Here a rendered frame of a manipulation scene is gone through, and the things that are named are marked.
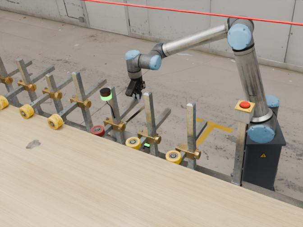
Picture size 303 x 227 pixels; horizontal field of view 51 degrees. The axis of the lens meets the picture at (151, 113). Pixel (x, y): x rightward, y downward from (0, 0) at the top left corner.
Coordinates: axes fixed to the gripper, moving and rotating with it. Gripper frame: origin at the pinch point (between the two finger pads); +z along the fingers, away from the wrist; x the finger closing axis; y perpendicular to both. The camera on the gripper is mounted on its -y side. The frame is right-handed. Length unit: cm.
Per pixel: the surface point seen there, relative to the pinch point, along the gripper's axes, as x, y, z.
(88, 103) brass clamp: 16.4, -28.5, -13.1
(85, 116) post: 20.1, -29.8, -2.4
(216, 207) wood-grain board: -81, -61, -8
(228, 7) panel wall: 19, 234, 17
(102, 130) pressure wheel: -3.5, -41.2, -8.2
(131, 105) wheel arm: -1.2, -8.1, -3.4
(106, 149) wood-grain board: -15, -53, -8
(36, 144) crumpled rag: 23, -67, -9
